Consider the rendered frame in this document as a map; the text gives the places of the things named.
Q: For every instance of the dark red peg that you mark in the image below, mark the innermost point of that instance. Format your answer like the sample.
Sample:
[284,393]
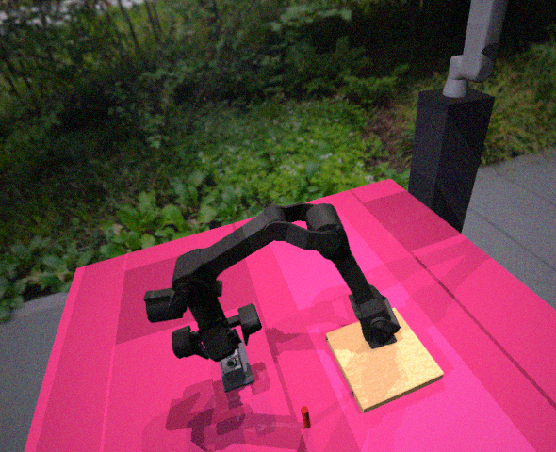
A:
[306,416]

